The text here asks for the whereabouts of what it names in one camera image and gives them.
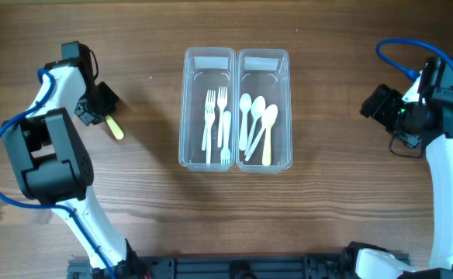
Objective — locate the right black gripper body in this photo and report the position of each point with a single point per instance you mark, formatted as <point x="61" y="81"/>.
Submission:
<point x="376" y="107"/>

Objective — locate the light blue plastic fork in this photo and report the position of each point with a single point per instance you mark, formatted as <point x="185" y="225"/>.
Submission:
<point x="225" y="153"/>

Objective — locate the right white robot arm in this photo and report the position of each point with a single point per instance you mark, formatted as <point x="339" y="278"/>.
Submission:
<point x="436" y="91"/>

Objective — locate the white plastic spoon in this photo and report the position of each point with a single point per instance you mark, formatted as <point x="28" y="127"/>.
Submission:
<point x="245" y="106"/>
<point x="270" y="115"/>
<point x="257" y="109"/>

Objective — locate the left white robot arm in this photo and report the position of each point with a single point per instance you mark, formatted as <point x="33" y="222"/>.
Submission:
<point x="51" y="164"/>

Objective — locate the yellow plastic fork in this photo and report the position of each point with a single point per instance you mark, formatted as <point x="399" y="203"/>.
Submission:
<point x="114" y="127"/>

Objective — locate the clear plastic container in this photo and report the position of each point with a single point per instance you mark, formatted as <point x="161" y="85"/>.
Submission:
<point x="264" y="72"/>
<point x="205" y="68"/>

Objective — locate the right clear plastic container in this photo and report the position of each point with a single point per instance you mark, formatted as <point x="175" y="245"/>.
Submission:
<point x="264" y="72"/>

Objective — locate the black aluminium base frame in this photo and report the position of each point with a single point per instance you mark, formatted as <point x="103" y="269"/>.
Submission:
<point x="313" y="265"/>

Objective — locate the left clear plastic container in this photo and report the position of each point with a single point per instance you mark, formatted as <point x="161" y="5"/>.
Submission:
<point x="205" y="68"/>

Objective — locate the white plastic fork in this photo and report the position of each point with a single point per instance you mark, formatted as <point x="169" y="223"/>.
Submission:
<point x="209" y="120"/>
<point x="209" y="103"/>
<point x="221" y="103"/>

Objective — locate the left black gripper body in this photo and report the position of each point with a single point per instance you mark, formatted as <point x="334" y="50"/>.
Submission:
<point x="100" y="104"/>

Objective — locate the yellow plastic spoon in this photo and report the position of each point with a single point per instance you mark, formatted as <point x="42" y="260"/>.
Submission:
<point x="266" y="156"/>

